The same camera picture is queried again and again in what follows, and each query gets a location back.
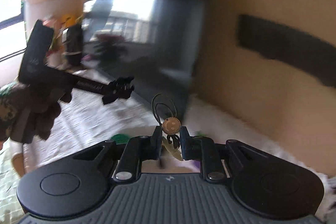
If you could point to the green round tin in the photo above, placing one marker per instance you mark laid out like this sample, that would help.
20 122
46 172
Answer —
120 138

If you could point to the flower decorations on shelf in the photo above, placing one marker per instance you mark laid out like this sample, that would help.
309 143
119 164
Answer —
66 49

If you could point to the black power strip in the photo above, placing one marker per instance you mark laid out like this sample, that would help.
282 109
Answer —
299 49

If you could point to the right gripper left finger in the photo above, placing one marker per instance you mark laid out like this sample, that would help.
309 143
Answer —
131 155

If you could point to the brown smiley charm keychain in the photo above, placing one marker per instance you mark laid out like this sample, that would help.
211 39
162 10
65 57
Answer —
171 125

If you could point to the black monitor screen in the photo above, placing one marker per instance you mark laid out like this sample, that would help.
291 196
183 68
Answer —
154 41

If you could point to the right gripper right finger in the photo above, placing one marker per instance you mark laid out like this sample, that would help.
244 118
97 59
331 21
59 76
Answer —
208 153

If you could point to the white textured blanket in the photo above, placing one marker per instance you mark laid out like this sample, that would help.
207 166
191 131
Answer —
85 121

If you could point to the gloved left hand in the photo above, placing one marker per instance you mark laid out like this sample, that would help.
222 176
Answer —
26 112

